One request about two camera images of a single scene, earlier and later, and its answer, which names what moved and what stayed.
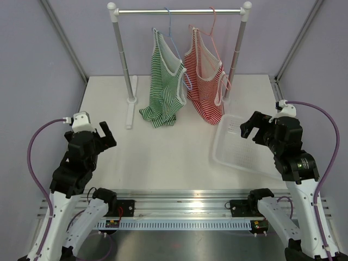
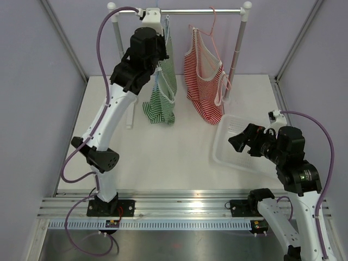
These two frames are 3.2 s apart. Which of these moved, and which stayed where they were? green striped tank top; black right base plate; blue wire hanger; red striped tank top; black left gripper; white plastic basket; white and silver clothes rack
Moved: blue wire hanger; green striped tank top; black left gripper
Stayed: white and silver clothes rack; white plastic basket; black right base plate; red striped tank top
